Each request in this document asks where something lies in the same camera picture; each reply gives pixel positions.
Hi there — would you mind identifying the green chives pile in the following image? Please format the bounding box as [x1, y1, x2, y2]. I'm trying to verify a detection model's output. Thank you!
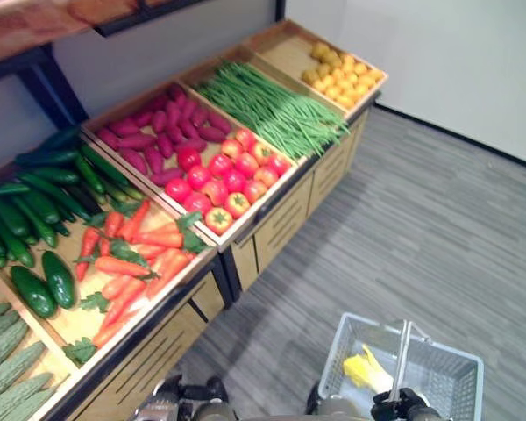
[192, 61, 351, 161]

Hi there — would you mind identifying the wooden tray with carrots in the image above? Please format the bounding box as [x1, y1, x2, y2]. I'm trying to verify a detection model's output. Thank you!
[0, 131, 219, 370]

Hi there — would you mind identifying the black metal shelf frame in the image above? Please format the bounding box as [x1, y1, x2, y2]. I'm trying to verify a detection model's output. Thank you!
[0, 0, 214, 129]

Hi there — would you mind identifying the yellow corn with husk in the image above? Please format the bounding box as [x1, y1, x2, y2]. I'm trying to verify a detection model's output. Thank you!
[342, 344, 395, 396]

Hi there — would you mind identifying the printed wooden overhead shelf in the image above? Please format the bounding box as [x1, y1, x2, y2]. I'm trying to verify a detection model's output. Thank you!
[0, 0, 203, 68]

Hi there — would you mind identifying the wooden tray with citrus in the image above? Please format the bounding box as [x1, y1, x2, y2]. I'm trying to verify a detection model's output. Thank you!
[240, 18, 389, 120]

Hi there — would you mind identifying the wooden tray with chives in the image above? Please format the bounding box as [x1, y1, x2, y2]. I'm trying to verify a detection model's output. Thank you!
[174, 43, 351, 167]

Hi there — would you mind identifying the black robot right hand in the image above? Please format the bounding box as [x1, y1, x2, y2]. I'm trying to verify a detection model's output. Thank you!
[371, 387, 429, 421]

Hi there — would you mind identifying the wooden produce display stand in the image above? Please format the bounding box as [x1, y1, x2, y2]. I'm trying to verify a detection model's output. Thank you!
[39, 91, 383, 421]

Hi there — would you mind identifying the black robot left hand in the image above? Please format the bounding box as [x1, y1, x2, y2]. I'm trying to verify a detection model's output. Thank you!
[179, 376, 230, 403]

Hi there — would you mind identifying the orange carrot with leaves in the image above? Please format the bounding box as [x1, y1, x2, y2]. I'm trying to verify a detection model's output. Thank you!
[103, 211, 124, 240]
[61, 302, 146, 366]
[145, 252, 192, 299]
[95, 255, 159, 282]
[133, 244, 167, 260]
[131, 227, 211, 254]
[144, 210, 203, 236]
[75, 226, 101, 282]
[101, 275, 135, 301]
[79, 279, 146, 330]
[117, 199, 152, 242]

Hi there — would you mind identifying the grey plastic shopping basket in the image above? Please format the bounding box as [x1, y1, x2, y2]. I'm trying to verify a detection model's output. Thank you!
[317, 311, 486, 421]

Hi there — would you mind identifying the wooden tray with tomatoes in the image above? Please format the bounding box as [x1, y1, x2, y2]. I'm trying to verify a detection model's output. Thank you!
[81, 81, 309, 252]

